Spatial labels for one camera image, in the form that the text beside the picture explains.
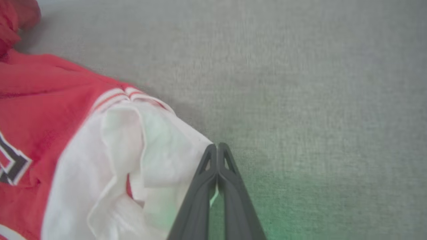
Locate grey fabric sofa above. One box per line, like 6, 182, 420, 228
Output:
13, 0, 427, 240

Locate red and white shirt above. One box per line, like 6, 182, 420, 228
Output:
0, 0, 214, 240

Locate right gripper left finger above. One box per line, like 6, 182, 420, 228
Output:
167, 144, 219, 240

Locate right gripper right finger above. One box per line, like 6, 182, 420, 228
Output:
217, 142, 267, 240

